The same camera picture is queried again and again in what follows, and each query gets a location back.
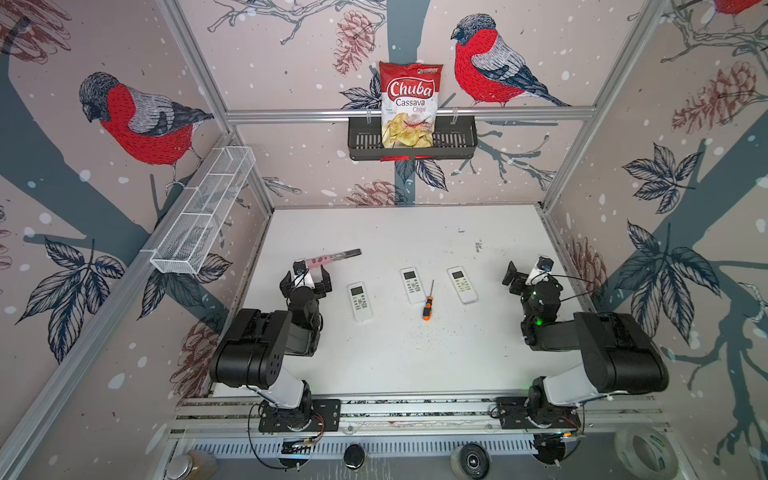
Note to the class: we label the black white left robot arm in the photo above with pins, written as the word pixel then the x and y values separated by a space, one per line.
pixel 252 350

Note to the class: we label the Chuba cassava chips bag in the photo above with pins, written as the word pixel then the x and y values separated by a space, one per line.
pixel 409 104

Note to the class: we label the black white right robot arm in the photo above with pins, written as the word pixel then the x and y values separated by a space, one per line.
pixel 617 356

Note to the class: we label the white remote control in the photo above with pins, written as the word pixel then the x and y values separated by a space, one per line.
pixel 360 303
pixel 413 286
pixel 463 286

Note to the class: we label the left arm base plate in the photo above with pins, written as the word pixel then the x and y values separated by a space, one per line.
pixel 320 415

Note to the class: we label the pink handled knife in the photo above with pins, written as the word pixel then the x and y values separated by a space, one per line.
pixel 316 262

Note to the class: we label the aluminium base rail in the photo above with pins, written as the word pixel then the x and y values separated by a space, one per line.
pixel 408 414

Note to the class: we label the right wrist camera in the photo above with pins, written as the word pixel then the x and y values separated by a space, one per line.
pixel 542 268

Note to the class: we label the metal lidded jar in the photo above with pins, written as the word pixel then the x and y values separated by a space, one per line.
pixel 192 465

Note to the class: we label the white wire mesh basket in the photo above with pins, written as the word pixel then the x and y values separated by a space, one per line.
pixel 190 239

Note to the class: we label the orange black screwdriver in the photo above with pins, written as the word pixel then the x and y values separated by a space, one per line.
pixel 428 307

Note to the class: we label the clear tape roll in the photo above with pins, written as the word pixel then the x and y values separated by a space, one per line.
pixel 646 453

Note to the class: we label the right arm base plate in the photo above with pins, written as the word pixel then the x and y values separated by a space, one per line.
pixel 516 412

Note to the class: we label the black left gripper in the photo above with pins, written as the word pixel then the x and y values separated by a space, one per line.
pixel 323 286

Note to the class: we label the black wall basket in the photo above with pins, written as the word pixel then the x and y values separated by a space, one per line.
pixel 453 139

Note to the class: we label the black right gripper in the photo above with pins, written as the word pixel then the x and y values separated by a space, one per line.
pixel 518 282

